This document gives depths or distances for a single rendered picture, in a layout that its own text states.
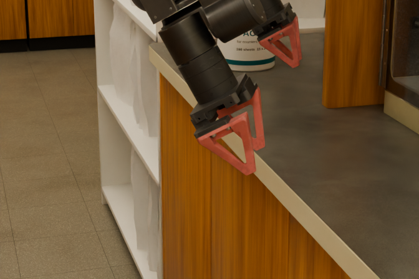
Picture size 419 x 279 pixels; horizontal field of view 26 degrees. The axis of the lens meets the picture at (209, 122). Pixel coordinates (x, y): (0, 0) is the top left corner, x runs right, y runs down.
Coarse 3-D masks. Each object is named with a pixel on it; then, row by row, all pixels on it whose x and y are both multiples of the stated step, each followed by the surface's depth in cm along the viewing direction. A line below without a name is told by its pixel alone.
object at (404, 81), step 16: (400, 0) 156; (416, 0) 151; (400, 16) 157; (416, 16) 151; (400, 32) 157; (416, 32) 152; (400, 48) 158; (416, 48) 152; (400, 64) 158; (416, 64) 153; (400, 80) 159; (416, 80) 153; (400, 96) 159; (416, 96) 154
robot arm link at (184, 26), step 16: (176, 16) 112; (192, 16) 110; (160, 32) 111; (176, 32) 110; (192, 32) 110; (208, 32) 112; (176, 48) 111; (192, 48) 110; (208, 48) 111; (176, 64) 112
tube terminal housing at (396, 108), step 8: (392, 96) 165; (384, 104) 168; (392, 104) 165; (400, 104) 162; (408, 104) 159; (384, 112) 168; (392, 112) 165; (400, 112) 162; (408, 112) 159; (416, 112) 157; (400, 120) 162; (408, 120) 160; (416, 120) 157; (416, 128) 157
